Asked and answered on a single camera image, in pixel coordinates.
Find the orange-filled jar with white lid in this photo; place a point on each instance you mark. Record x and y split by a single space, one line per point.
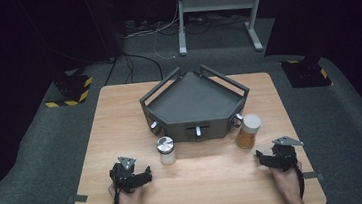
246 138

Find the grey tape strip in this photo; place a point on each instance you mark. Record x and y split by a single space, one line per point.
313 176
77 198

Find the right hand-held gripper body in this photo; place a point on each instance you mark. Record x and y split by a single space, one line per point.
286 153

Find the person's right hand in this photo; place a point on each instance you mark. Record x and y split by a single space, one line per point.
287 180

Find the dark curtain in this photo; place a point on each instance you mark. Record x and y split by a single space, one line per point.
28 33
330 7

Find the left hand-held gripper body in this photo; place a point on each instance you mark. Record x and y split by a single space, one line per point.
126 174

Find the dark grey corner rack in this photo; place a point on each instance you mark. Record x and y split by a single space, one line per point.
195 100

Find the clear jar with silver lid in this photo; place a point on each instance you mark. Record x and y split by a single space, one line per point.
167 157

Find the black base with hazard stripes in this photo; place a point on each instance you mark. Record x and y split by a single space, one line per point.
307 73
70 90

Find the person's left hand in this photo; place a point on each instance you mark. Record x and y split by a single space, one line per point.
128 200

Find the grey metal stand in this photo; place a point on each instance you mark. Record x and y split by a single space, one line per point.
216 2

